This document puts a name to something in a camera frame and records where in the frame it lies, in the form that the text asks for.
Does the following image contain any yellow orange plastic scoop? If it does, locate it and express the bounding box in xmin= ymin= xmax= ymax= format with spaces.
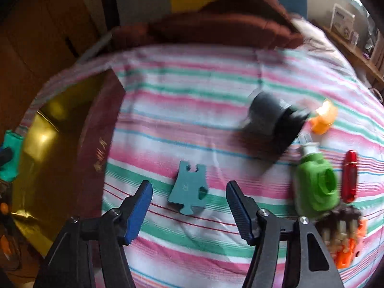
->
xmin=309 ymin=99 xmax=338 ymax=135

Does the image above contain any striped bed sheet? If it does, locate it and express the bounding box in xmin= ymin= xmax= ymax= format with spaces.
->
xmin=18 ymin=19 xmax=383 ymax=287

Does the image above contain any black jar with clear lid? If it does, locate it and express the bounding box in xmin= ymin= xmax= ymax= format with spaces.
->
xmin=243 ymin=90 xmax=311 ymax=154

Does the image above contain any gold tray box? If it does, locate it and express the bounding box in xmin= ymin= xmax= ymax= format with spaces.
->
xmin=10 ymin=69 xmax=126 ymax=256

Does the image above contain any green plug-in device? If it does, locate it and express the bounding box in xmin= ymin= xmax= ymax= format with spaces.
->
xmin=293 ymin=133 xmax=340 ymax=219

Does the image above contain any teal plastic spool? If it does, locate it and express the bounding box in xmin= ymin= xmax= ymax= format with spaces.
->
xmin=0 ymin=130 xmax=24 ymax=182

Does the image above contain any wooden side table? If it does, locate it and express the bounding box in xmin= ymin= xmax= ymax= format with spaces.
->
xmin=311 ymin=20 xmax=383 ymax=94

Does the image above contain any red metallic oblong object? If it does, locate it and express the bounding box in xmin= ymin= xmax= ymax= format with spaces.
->
xmin=341 ymin=150 xmax=359 ymax=204

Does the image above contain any brown quilted blanket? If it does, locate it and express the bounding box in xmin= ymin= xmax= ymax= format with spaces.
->
xmin=112 ymin=0 xmax=304 ymax=50

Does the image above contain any white product box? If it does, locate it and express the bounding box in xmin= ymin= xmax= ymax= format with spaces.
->
xmin=330 ymin=3 xmax=355 ymax=40

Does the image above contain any grey-blue plastic piece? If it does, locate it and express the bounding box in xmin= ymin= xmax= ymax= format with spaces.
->
xmin=168 ymin=161 xmax=208 ymax=216

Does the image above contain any orange building block toy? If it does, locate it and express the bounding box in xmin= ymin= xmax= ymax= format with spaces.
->
xmin=315 ymin=204 xmax=367 ymax=269

